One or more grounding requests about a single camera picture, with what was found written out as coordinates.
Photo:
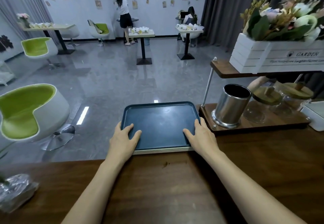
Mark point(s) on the pink flower vase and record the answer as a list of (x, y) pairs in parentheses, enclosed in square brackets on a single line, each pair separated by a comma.
[(24, 19)]

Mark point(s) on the cream plastic tray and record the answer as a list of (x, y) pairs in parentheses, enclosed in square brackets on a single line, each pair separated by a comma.
[(164, 151)]

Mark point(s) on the person's left hand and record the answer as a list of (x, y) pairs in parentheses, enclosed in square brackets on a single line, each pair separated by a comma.
[(120, 146)]

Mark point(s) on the row of white cups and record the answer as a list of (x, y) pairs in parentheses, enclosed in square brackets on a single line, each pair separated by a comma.
[(40, 25)]

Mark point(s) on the dark wall decoration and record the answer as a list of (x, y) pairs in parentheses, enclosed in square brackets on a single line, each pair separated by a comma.
[(5, 43)]

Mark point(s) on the white appliance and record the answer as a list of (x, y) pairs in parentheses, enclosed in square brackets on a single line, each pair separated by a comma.
[(315, 116)]

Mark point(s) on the dark blue plastic tray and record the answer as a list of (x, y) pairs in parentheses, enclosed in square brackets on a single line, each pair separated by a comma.
[(160, 124)]

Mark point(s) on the person's right thumb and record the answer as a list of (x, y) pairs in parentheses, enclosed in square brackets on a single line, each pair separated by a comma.
[(188, 134)]

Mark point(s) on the dark grey curtain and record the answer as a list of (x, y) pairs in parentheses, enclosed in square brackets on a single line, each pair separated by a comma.
[(225, 11)]

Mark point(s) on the cluster of white cups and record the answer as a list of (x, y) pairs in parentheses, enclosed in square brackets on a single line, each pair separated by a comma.
[(188, 27)]

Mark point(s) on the white wooden planter box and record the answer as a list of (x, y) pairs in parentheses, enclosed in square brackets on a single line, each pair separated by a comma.
[(276, 55)]

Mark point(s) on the person's left forearm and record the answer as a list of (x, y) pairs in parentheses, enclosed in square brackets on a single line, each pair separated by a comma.
[(96, 196)]

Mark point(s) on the person's left thumb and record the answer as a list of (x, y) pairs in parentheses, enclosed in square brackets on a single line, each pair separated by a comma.
[(136, 136)]

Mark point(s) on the square pedestal table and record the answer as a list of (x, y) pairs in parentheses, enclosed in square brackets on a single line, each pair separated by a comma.
[(187, 32), (143, 35)]

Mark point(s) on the green and white swivel chair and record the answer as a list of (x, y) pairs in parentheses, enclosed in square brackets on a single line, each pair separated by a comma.
[(101, 30), (38, 48), (48, 115)]

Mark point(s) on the light grey curtain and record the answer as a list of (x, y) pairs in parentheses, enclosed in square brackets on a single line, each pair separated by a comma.
[(20, 1)]

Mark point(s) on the person's right forearm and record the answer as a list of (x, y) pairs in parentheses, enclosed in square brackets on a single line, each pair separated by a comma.
[(248, 196)]

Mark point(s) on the stainless steel utensil holder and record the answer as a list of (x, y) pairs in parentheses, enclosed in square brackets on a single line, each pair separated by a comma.
[(229, 107)]

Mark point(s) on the clear plastic wrap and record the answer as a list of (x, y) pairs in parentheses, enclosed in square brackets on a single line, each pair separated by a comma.
[(16, 193)]

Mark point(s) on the round dark table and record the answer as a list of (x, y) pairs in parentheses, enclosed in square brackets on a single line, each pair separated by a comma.
[(135, 19)]

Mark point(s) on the glass jar with wooden lid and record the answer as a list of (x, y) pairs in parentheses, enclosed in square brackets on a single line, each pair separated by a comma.
[(263, 102), (296, 94)]

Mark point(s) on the artificial flower bouquet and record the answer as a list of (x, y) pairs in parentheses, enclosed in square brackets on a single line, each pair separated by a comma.
[(281, 19)]

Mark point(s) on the person's right hand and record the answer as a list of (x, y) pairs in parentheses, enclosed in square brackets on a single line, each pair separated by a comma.
[(205, 142)]

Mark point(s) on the two-tier wooden shelf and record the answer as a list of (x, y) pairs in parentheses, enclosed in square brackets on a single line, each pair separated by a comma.
[(273, 124)]

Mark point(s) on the long wooden top table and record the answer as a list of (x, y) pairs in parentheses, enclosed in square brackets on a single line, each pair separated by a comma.
[(50, 27)]

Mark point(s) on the group of white cups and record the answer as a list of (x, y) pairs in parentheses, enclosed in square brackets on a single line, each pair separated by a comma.
[(138, 30)]

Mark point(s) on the small blue bin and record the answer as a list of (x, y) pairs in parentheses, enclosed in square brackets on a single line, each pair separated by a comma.
[(146, 41)]

